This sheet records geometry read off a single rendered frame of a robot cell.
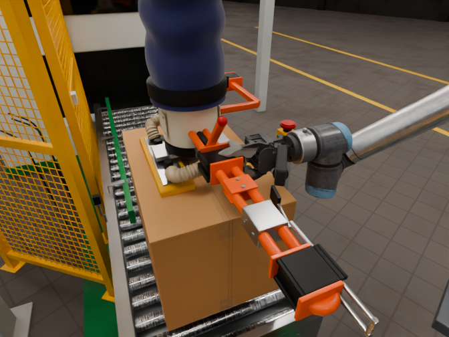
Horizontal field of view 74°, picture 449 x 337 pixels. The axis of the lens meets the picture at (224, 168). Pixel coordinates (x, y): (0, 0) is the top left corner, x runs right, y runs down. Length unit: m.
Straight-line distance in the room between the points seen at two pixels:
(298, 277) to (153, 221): 0.42
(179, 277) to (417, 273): 1.77
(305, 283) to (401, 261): 1.92
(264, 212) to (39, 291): 1.83
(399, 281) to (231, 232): 1.60
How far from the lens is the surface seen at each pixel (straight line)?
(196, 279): 0.88
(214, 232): 0.76
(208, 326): 1.21
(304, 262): 0.49
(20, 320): 2.13
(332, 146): 0.82
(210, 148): 0.73
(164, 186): 0.84
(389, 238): 2.48
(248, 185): 0.63
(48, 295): 2.17
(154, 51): 0.80
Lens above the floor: 1.61
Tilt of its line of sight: 34 degrees down
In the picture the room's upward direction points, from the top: straight up
